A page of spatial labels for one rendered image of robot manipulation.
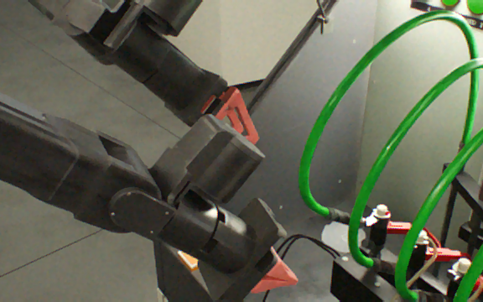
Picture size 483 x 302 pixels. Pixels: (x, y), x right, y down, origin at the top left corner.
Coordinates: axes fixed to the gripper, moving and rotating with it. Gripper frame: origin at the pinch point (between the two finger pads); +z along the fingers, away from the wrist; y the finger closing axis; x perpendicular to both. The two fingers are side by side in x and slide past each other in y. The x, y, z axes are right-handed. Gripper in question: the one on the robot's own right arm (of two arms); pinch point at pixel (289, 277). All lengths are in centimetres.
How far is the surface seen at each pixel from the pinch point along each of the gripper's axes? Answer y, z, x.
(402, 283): 6.9, 14.4, -1.4
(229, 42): 8, 126, 293
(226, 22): 16, 115, 292
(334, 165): 8, 44, 53
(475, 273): 14.2, 12.1, -8.5
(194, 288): -22.5, 16.4, 29.6
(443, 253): 12.1, 31.3, 8.5
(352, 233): 7.0, 10.1, 6.3
